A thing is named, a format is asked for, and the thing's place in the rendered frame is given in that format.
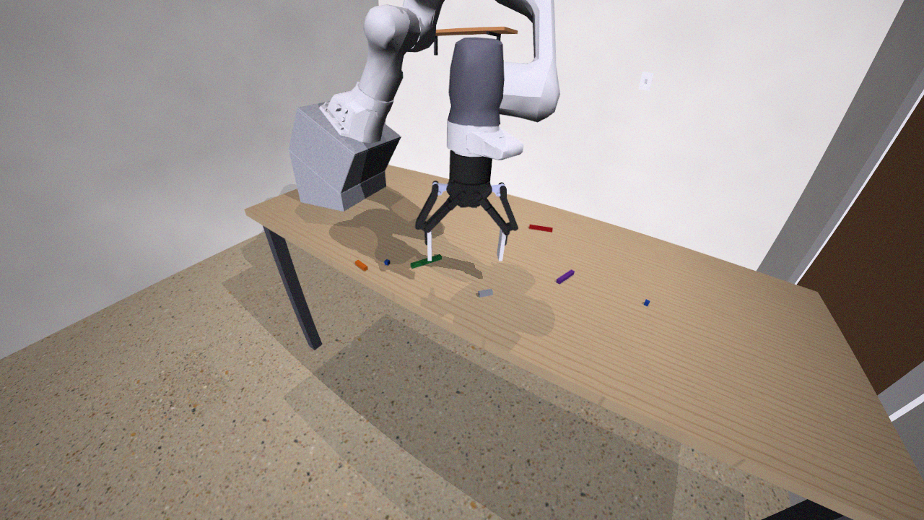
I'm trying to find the green rod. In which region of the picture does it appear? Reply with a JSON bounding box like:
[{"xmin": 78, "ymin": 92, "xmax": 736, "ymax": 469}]
[{"xmin": 411, "ymin": 254, "xmax": 442, "ymax": 269}]

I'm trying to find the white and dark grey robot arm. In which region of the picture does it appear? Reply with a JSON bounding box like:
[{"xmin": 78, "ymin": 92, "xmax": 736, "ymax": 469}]
[{"xmin": 320, "ymin": 0, "xmax": 560, "ymax": 160}]

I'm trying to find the purple rod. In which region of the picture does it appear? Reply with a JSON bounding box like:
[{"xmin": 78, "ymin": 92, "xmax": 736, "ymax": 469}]
[{"xmin": 556, "ymin": 270, "xmax": 575, "ymax": 284}]

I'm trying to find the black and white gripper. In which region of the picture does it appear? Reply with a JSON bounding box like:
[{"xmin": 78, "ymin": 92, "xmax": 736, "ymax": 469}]
[{"xmin": 415, "ymin": 150, "xmax": 518, "ymax": 261}]

